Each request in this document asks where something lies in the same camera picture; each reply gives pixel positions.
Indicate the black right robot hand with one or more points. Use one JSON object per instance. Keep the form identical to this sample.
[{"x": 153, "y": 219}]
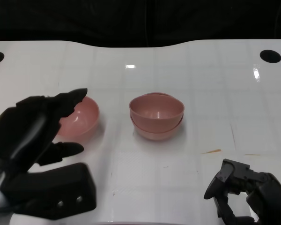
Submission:
[{"x": 269, "y": 192}]

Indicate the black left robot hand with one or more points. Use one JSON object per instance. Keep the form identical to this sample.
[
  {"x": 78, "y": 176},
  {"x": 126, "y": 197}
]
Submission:
[{"x": 23, "y": 131}]

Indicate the pink plastic bowl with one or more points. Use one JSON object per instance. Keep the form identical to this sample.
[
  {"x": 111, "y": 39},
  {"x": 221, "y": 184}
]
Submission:
[
  {"x": 157, "y": 134},
  {"x": 154, "y": 110},
  {"x": 83, "y": 119}
]

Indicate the black curtain backdrop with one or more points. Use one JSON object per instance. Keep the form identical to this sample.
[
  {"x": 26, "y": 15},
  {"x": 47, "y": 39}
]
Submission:
[{"x": 107, "y": 18}]

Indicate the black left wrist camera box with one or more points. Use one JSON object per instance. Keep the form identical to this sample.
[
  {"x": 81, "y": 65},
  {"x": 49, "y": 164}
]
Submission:
[{"x": 51, "y": 187}]

